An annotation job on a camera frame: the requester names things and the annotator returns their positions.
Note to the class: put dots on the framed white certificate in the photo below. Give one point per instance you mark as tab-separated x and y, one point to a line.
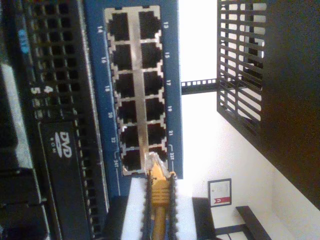
220	192

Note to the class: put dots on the black metal frame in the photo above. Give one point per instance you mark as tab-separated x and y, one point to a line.
252	220

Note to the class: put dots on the blue network switch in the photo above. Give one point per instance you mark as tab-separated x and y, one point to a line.
100	75

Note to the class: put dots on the black slatted cabinet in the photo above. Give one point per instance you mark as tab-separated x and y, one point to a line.
287	75

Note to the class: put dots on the black rack server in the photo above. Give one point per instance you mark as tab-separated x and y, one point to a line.
62	175

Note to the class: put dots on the black perforated rack post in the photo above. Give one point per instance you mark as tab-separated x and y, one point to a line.
197	88

